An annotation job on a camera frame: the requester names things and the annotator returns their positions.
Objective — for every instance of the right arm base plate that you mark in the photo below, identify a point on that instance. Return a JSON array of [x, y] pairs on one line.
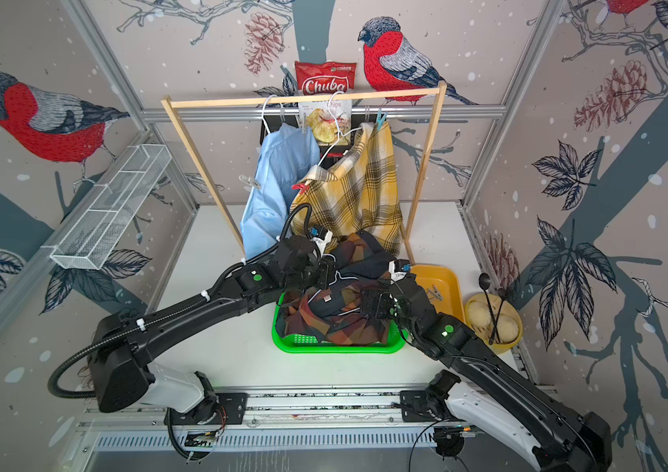
[[420, 406]]

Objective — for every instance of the yellow plastic tray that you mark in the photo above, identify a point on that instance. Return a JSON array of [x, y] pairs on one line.
[[447, 283]]

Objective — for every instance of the light blue shirt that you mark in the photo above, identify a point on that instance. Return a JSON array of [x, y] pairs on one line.
[[285, 158]]

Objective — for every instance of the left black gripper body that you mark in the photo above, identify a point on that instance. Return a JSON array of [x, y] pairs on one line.
[[319, 274]]

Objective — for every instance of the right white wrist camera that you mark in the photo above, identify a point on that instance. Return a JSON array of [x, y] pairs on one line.
[[399, 269]]

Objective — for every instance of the yellow round bowl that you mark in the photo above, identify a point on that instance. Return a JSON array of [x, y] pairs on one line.
[[476, 317]]

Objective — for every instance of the red clothespin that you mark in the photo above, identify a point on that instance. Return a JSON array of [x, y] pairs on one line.
[[300, 186]]

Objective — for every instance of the teal clothespin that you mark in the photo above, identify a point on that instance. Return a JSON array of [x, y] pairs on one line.
[[381, 119]]

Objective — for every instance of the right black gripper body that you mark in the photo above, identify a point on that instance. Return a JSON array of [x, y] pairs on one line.
[[384, 304]]

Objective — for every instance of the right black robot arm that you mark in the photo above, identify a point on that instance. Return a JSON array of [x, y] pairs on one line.
[[476, 386]]

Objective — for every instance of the white wire mesh basket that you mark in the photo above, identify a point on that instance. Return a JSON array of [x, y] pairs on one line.
[[94, 236]]

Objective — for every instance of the black spoon in bowl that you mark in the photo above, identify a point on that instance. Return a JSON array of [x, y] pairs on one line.
[[498, 328]]

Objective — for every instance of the white hanger of yellow shirt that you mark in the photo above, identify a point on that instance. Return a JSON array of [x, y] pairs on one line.
[[332, 125]]

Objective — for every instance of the dark multicolour plaid shirt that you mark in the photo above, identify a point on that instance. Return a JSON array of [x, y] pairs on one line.
[[332, 316]]

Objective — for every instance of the yellow plaid shirt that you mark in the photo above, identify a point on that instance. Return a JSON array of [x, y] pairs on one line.
[[358, 193]]

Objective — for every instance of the black wall bracket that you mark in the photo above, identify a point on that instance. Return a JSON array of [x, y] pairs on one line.
[[268, 125]]

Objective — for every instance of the white clothespin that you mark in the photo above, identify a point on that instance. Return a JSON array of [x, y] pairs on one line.
[[433, 293]]

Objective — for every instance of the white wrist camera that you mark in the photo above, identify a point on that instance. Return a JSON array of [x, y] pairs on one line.
[[399, 269], [321, 238]]

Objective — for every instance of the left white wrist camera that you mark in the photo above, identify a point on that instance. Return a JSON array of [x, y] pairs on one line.
[[321, 238]]

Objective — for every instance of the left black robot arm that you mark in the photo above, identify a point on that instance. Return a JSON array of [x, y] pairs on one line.
[[119, 368]]

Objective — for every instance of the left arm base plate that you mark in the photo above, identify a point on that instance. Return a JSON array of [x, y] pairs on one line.
[[219, 409]]

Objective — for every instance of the red Chuba chips bag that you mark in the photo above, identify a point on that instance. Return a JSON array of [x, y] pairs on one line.
[[322, 80]]

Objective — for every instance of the clear clothespin on blue shirt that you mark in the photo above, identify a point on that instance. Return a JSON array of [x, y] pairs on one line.
[[249, 182]]

